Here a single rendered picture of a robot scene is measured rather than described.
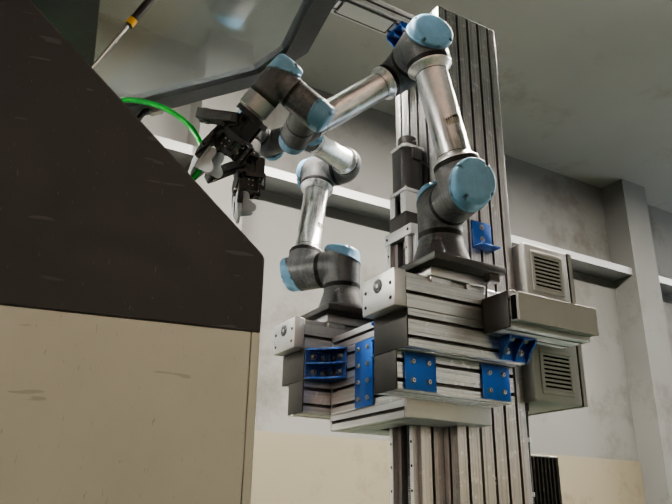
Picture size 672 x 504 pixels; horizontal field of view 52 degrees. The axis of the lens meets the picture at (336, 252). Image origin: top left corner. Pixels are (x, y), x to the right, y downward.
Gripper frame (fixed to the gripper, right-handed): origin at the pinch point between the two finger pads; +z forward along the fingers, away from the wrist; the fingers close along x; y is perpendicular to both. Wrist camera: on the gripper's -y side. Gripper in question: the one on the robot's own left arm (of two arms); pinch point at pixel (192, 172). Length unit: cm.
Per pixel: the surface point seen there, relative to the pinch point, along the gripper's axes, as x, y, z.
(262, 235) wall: 244, -74, 28
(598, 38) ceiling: 284, 0, -197
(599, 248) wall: 473, 81, -128
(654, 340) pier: 456, 159, -93
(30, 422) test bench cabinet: -46, 32, 44
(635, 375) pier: 452, 165, -61
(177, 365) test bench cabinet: -30, 40, 25
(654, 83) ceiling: 341, 39, -216
